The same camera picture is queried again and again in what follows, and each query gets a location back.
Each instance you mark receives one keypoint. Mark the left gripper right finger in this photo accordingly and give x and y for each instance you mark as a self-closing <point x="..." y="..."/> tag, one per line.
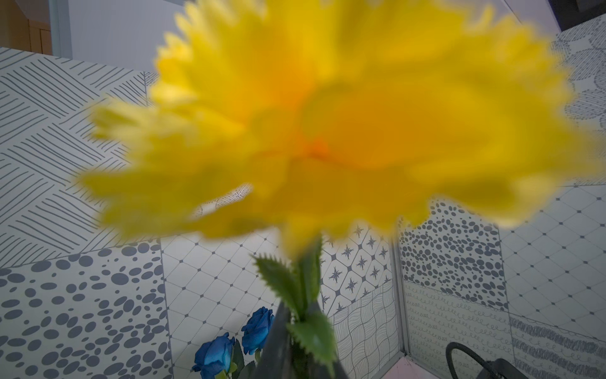
<point x="319" y="370"/>

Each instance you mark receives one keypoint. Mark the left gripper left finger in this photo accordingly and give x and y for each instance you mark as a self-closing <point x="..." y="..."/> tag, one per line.
<point x="275" y="361"/>

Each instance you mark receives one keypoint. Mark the yellow carnation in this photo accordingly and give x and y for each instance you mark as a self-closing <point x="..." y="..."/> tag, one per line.
<point x="311" y="116"/>

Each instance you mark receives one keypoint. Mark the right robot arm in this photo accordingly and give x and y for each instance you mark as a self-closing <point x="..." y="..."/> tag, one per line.
<point x="499" y="368"/>

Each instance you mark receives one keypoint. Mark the right dark blue rose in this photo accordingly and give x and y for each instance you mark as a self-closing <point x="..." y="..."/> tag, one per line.
<point x="256" y="331"/>

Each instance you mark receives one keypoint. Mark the dark blue rose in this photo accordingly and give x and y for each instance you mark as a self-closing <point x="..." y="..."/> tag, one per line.
<point x="256" y="331"/>
<point x="215" y="357"/>

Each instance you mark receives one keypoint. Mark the left dark blue rose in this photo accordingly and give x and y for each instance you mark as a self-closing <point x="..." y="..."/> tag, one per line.
<point x="215" y="357"/>

